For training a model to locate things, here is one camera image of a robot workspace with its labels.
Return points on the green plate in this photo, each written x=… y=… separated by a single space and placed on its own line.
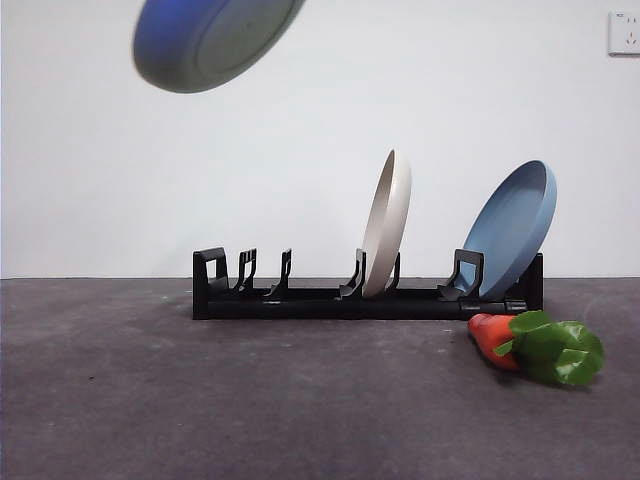
x=220 y=45

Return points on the orange carrot with green leaves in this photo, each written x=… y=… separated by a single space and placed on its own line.
x=547 y=350

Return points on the black plate rack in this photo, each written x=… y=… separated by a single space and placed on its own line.
x=320 y=309

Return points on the cream plate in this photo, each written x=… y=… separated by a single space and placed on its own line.
x=389 y=225

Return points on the blue plate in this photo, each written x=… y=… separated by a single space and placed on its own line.
x=507 y=230

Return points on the white wall socket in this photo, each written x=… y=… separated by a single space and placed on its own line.
x=625 y=34

